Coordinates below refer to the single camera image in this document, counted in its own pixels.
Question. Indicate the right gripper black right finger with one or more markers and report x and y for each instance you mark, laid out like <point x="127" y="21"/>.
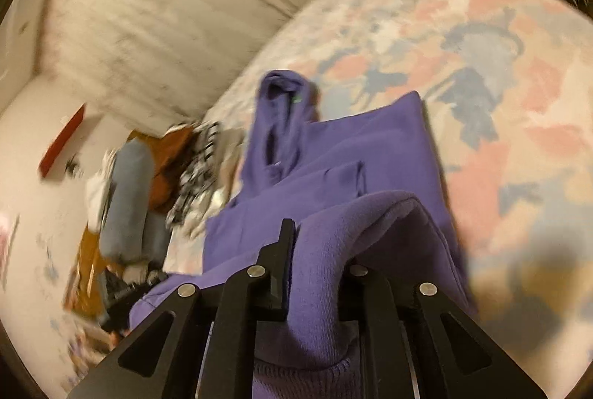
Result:
<point x="415" y="342"/>

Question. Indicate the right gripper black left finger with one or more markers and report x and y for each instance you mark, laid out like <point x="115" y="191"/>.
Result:
<point x="200" y="343"/>

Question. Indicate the purple hoodie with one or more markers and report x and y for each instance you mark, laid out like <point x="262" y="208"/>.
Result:
<point x="365" y="186"/>

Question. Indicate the wooden headboard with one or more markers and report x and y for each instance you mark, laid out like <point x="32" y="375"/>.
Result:
<point x="81" y="295"/>

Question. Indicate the grey blue pillow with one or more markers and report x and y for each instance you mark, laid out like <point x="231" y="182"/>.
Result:
<point x="131" y="232"/>

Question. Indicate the white towel on pillow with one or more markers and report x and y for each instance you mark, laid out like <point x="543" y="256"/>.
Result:
<point x="97" y="192"/>

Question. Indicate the brown folded garment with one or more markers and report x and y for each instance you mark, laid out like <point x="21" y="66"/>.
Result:
<point x="172" y="154"/>

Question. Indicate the black white checkered garment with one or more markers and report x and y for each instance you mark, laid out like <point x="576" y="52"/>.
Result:
<point x="199" y="175"/>

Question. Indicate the white shiny folded jacket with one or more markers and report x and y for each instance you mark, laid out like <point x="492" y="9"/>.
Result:
<point x="219" y="189"/>

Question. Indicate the pastel floral bed blanket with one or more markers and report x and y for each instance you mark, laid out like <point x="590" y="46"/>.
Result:
<point x="507" y="93"/>

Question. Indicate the red wall shelf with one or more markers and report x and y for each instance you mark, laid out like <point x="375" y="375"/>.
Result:
<point x="58" y="144"/>

